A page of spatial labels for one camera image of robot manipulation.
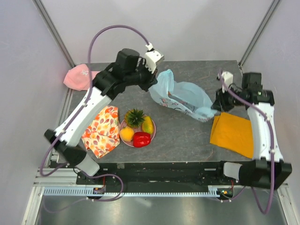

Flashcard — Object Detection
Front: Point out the floral patterned cloth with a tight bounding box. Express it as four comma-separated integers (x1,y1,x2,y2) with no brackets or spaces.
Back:
82,105,120,158

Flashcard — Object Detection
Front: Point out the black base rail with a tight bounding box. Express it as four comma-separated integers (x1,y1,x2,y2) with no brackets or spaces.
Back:
76,161,242,188

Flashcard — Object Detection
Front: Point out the purple cable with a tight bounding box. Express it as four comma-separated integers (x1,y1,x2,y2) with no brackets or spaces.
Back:
39,24,150,177
217,69,276,215

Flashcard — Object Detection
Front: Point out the orange folded cloth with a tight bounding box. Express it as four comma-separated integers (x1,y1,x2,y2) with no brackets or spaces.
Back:
210,112,254,158

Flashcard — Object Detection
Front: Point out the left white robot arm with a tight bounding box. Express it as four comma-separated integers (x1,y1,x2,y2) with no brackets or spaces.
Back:
44,48,164,184

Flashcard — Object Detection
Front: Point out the pink cap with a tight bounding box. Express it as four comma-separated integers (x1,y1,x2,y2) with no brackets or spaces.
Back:
63,64,90,91

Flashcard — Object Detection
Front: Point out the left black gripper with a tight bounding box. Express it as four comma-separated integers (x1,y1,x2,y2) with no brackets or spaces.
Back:
126,60,159,93

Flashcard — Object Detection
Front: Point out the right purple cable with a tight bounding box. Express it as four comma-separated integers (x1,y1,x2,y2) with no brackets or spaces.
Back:
217,69,276,215

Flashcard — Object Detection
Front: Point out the fake peach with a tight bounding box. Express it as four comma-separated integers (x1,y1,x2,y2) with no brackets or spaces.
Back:
120,127,135,142

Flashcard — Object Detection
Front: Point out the light blue plastic bag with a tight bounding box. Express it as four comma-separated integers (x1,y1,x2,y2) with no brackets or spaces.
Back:
149,69,217,122

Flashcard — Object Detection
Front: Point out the fake red pepper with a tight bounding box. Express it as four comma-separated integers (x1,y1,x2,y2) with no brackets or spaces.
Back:
133,132,151,148

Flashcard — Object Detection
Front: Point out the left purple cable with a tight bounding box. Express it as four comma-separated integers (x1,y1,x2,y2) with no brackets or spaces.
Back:
39,24,150,177

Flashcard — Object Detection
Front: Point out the fake mango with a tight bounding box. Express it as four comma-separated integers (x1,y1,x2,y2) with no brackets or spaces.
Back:
142,116,154,135

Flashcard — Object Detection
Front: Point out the fake pineapple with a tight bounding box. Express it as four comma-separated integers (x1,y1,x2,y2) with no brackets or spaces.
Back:
124,109,144,128

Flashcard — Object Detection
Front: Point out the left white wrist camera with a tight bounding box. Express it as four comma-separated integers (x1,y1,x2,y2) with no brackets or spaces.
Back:
144,43,165,74

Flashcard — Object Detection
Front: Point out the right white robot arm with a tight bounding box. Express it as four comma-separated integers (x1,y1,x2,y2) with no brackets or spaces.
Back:
211,71,292,190

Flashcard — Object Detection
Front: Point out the slotted cable duct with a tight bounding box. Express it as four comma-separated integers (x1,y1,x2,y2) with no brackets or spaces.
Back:
43,187,225,198

